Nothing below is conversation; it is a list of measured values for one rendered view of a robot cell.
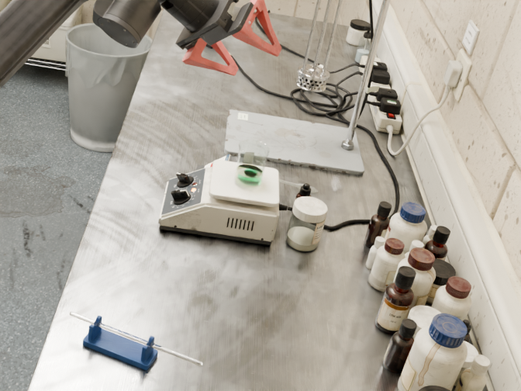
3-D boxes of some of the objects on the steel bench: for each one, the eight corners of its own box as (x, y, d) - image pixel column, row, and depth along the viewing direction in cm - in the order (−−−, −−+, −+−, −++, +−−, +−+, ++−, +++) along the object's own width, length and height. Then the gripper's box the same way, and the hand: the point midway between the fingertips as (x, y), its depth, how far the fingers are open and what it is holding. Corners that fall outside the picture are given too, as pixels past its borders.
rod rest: (81, 345, 101) (82, 326, 99) (94, 330, 103) (95, 311, 102) (146, 371, 99) (150, 352, 97) (158, 355, 102) (160, 336, 100)
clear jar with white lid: (281, 246, 128) (290, 209, 124) (290, 229, 133) (298, 192, 129) (313, 257, 127) (323, 219, 123) (321, 239, 132) (331, 202, 128)
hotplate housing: (156, 231, 126) (161, 192, 121) (166, 191, 137) (170, 153, 132) (284, 250, 127) (293, 212, 123) (283, 209, 139) (291, 172, 134)
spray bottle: (357, 64, 209) (367, 29, 204) (352, 58, 212) (360, 23, 207) (369, 64, 211) (378, 29, 205) (364, 59, 214) (372, 24, 208)
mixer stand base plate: (223, 154, 152) (224, 150, 151) (227, 112, 169) (228, 108, 168) (364, 175, 155) (365, 171, 154) (354, 132, 172) (355, 128, 171)
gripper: (214, -53, 91) (298, 29, 98) (156, -13, 102) (236, 58, 109) (192, -14, 88) (281, 67, 95) (134, 23, 99) (218, 94, 106)
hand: (253, 59), depth 101 cm, fingers open, 9 cm apart
